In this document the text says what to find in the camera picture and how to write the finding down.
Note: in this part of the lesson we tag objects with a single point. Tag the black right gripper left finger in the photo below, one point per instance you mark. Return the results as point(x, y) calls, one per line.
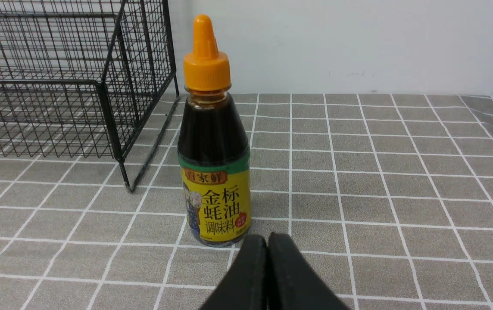
point(243, 286)

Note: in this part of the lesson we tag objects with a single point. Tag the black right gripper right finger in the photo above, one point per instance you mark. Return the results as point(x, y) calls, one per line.
point(291, 282)

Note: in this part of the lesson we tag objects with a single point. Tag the oyster sauce bottle orange cap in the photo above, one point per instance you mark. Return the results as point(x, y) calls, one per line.
point(213, 147)

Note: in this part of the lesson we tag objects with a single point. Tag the grey checkered tablecloth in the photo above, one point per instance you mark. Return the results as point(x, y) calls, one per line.
point(388, 197)

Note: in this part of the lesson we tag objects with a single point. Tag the black wire shelf rack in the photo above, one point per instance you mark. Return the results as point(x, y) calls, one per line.
point(82, 77)

